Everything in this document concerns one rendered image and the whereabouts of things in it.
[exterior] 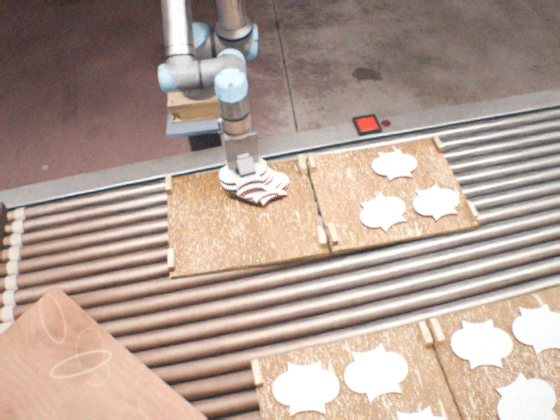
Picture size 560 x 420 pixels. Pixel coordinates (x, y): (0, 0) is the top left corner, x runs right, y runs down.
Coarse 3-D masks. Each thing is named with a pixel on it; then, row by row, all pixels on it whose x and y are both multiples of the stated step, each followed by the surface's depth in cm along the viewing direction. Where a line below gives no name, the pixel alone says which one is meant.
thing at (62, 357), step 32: (32, 320) 115; (64, 320) 114; (0, 352) 110; (32, 352) 110; (64, 352) 109; (96, 352) 109; (128, 352) 109; (0, 384) 105; (32, 384) 105; (64, 384) 105; (96, 384) 105; (128, 384) 104; (160, 384) 104; (0, 416) 100; (32, 416) 100; (64, 416) 100; (96, 416) 100; (128, 416) 100; (160, 416) 100; (192, 416) 100
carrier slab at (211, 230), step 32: (288, 160) 158; (192, 192) 152; (224, 192) 151; (288, 192) 150; (192, 224) 144; (224, 224) 143; (256, 224) 143; (288, 224) 142; (320, 224) 142; (192, 256) 137; (224, 256) 137; (256, 256) 136; (288, 256) 136; (320, 256) 137
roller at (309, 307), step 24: (480, 264) 133; (504, 264) 133; (360, 288) 131; (384, 288) 130; (408, 288) 131; (264, 312) 128; (288, 312) 128; (312, 312) 128; (144, 336) 125; (168, 336) 125; (192, 336) 125
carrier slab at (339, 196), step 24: (408, 144) 160; (336, 168) 155; (360, 168) 154; (432, 168) 153; (336, 192) 149; (360, 192) 149; (384, 192) 148; (408, 192) 148; (456, 192) 147; (336, 216) 143; (408, 216) 142; (456, 216) 141; (360, 240) 138; (384, 240) 138; (408, 240) 139
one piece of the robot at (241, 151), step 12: (252, 132) 134; (228, 144) 134; (240, 144) 135; (252, 144) 136; (228, 156) 137; (240, 156) 137; (252, 156) 139; (228, 168) 140; (240, 168) 136; (252, 168) 136
